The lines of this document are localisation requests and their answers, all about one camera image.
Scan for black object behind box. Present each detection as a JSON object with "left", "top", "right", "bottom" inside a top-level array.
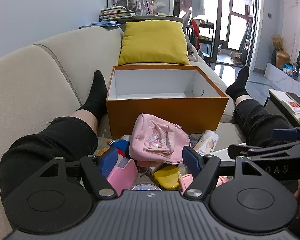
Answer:
[{"left": 0, "top": 70, "right": 108, "bottom": 205}]

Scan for checked cushion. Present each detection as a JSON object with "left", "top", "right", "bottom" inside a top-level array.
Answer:
[{"left": 186, "top": 40, "right": 198, "bottom": 55}]

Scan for blue folder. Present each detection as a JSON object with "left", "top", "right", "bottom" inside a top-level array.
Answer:
[{"left": 91, "top": 21, "right": 122, "bottom": 27}]

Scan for orange cardboard box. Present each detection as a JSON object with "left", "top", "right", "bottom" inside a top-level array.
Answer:
[{"left": 106, "top": 65, "right": 229, "bottom": 139}]

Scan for round glitter case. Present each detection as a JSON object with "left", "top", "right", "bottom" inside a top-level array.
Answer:
[{"left": 130, "top": 183, "right": 162, "bottom": 192}]

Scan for hanging laundry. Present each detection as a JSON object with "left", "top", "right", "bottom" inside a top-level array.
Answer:
[{"left": 181, "top": 0, "right": 205, "bottom": 17}]

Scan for beige fabric sofa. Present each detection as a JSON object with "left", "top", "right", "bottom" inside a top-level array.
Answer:
[{"left": 0, "top": 25, "right": 240, "bottom": 240}]

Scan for white fluffy toy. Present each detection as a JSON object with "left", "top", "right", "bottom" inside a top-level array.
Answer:
[{"left": 152, "top": 1, "right": 167, "bottom": 13}]

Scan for white floral bottle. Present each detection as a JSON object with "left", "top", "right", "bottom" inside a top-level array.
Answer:
[{"left": 192, "top": 130, "right": 219, "bottom": 155}]

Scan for white coffee table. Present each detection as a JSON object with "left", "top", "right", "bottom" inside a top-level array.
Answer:
[{"left": 264, "top": 89, "right": 300, "bottom": 128}]

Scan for person's right leg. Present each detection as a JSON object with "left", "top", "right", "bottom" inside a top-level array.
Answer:
[{"left": 225, "top": 66, "right": 300, "bottom": 155}]

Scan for yellow plastic case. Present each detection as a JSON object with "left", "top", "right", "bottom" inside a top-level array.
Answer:
[{"left": 152, "top": 165, "right": 182, "bottom": 190}]

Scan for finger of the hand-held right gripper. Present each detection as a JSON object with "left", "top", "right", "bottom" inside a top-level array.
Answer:
[
  {"left": 227, "top": 141, "right": 300, "bottom": 159},
  {"left": 272, "top": 125, "right": 300, "bottom": 142}
]

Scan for red garment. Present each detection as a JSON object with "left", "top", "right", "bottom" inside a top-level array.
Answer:
[{"left": 191, "top": 20, "right": 201, "bottom": 53}]

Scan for white marble cabinet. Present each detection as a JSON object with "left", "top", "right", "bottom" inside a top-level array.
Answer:
[{"left": 264, "top": 62, "right": 300, "bottom": 98}]

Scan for grey desk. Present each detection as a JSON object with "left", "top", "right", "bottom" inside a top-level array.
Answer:
[{"left": 80, "top": 14, "right": 183, "bottom": 29}]

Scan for blue plush toy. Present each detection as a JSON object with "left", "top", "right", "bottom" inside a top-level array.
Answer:
[{"left": 106, "top": 135, "right": 132, "bottom": 158}]

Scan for black metal rack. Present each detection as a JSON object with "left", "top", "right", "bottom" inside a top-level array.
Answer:
[{"left": 186, "top": 20, "right": 215, "bottom": 64}]

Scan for pink cartoon pouch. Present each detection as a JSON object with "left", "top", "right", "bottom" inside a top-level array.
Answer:
[{"left": 129, "top": 114, "right": 191, "bottom": 165}]

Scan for pink flip case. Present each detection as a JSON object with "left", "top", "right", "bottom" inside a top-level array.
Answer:
[{"left": 107, "top": 159, "right": 138, "bottom": 197}]

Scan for red white packet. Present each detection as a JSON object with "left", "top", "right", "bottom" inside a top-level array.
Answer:
[{"left": 282, "top": 99, "right": 300, "bottom": 114}]

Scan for yellow pillow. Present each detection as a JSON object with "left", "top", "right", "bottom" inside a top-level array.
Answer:
[{"left": 118, "top": 20, "right": 190, "bottom": 65}]

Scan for pink selfie stick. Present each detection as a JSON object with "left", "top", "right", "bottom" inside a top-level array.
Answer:
[{"left": 179, "top": 174, "right": 229, "bottom": 193}]

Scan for dried flowers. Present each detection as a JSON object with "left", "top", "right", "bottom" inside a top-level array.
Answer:
[{"left": 271, "top": 34, "right": 285, "bottom": 52}]

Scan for gold vase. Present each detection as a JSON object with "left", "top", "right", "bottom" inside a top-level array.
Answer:
[{"left": 275, "top": 51, "right": 290, "bottom": 69}]

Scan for stack of books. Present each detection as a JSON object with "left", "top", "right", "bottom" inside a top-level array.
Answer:
[{"left": 99, "top": 6, "right": 135, "bottom": 22}]

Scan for white desktop drawer organizer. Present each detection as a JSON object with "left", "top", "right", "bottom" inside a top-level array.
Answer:
[{"left": 112, "top": 0, "right": 140, "bottom": 8}]

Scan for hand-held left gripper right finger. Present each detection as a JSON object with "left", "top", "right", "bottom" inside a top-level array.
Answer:
[{"left": 182, "top": 145, "right": 264, "bottom": 200}]

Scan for glass balcony door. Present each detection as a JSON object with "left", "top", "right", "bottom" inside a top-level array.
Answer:
[{"left": 215, "top": 0, "right": 263, "bottom": 65}]

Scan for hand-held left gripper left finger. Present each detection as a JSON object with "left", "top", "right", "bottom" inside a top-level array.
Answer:
[{"left": 37, "top": 147, "right": 118, "bottom": 198}]

